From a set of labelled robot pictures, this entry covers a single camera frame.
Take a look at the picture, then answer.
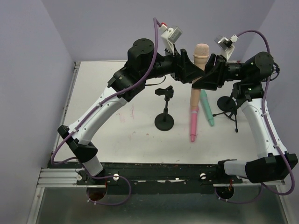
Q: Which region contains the teal microphone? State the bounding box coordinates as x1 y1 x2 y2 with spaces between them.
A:
200 90 214 126

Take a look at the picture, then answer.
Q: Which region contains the black tripod shock-mount stand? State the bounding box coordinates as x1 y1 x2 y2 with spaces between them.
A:
213 111 239 133

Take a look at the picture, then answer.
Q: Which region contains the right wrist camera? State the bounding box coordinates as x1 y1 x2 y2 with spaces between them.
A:
214 35 239 61

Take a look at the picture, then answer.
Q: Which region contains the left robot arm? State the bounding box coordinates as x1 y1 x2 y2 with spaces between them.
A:
57 38 205 176

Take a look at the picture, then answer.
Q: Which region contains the pink microphone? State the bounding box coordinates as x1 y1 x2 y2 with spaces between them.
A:
190 108 199 142

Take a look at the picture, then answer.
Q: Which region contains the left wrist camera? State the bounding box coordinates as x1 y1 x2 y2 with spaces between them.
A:
159 23 183 54

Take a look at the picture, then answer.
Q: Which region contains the peach microphone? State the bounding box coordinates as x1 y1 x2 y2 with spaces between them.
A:
188 43 210 115

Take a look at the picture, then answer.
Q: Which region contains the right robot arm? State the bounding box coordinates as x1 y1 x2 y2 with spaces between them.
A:
192 52 298 183

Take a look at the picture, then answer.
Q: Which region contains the aluminium extrusion frame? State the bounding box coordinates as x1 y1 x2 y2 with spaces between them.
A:
25 62 108 224

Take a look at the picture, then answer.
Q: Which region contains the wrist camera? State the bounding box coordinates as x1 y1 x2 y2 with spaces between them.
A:
214 35 239 61
159 23 183 54

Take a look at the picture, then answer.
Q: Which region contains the black front mounting rail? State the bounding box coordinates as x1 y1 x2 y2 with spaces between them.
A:
77 162 242 195

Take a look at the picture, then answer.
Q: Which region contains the black round-base clip stand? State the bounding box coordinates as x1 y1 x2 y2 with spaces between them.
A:
154 85 174 131

